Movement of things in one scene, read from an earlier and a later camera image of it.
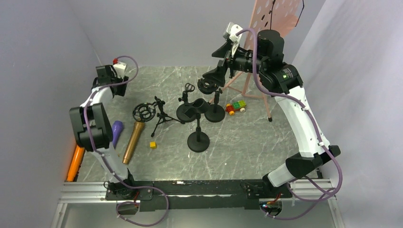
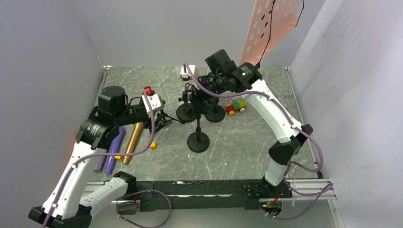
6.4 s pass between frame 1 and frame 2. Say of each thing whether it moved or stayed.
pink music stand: stayed
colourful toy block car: stayed
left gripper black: moved
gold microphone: stayed
